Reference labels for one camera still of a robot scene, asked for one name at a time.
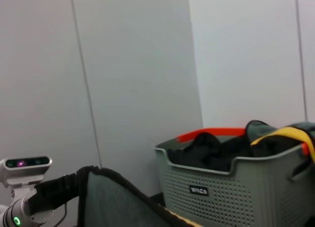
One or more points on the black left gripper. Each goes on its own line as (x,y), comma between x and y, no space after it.
(46,197)

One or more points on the grey yellow black-trimmed towel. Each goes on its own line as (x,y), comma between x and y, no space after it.
(261,131)
(118,202)

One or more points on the grey perforated storage box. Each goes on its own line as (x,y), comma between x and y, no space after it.
(221,202)

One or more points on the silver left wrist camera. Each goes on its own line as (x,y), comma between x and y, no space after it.
(24,163)

